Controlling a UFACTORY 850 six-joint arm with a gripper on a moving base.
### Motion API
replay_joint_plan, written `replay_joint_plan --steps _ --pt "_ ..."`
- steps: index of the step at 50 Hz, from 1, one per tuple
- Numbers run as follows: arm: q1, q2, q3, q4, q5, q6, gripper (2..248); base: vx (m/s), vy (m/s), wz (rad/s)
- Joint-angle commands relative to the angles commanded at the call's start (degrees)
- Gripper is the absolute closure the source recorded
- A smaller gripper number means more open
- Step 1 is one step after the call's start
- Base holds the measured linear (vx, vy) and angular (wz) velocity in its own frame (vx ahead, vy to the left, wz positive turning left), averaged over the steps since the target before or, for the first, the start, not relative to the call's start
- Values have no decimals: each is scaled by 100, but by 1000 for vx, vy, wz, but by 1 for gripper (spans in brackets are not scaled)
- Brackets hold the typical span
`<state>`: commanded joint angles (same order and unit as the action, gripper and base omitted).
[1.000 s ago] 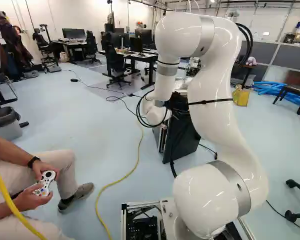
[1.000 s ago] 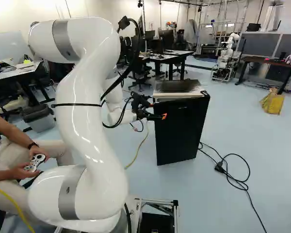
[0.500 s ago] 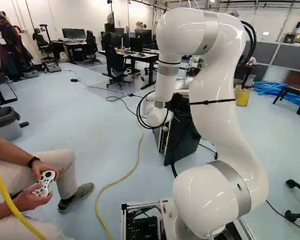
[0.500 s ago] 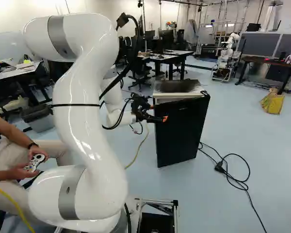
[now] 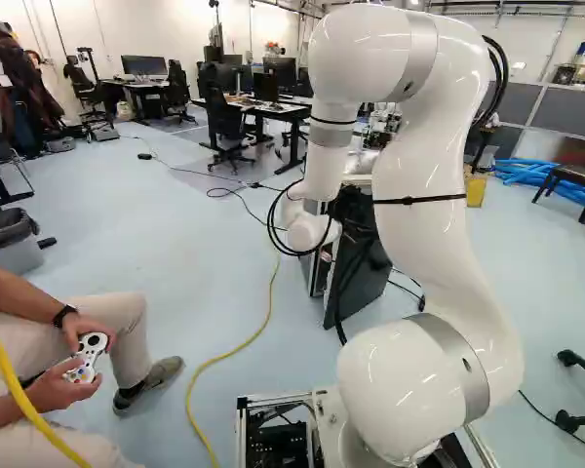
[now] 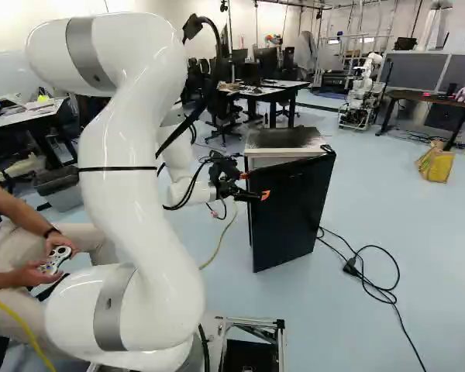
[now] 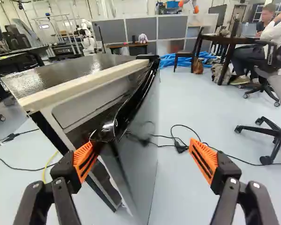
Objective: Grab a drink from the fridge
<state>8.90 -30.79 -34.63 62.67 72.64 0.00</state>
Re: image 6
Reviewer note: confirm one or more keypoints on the black fridge door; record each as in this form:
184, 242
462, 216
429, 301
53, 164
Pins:
290, 209

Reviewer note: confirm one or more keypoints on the small black fridge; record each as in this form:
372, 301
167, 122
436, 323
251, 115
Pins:
283, 139

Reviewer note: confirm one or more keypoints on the grey-topped desk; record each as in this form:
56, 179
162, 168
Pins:
23, 112

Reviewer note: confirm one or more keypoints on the white game controller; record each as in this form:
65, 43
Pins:
56, 259

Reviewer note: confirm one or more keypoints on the dark desk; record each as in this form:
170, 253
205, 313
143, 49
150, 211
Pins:
430, 97

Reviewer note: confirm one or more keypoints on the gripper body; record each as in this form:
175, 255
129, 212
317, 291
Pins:
224, 172

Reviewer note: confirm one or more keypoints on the black office chair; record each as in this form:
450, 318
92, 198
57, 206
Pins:
222, 108

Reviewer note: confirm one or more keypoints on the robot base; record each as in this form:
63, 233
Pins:
252, 348

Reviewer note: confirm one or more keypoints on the black table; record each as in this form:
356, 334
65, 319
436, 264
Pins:
273, 87

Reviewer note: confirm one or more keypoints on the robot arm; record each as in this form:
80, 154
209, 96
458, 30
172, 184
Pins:
139, 201

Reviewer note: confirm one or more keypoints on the white robot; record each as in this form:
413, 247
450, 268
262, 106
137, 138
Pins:
366, 83

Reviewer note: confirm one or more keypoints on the person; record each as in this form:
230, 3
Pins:
7, 240

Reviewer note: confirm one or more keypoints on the yellow bag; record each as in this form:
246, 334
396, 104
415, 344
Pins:
436, 164

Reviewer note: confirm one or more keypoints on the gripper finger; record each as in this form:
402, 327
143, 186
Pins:
243, 176
255, 196

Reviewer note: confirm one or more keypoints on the black power adapter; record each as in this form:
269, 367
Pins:
352, 267

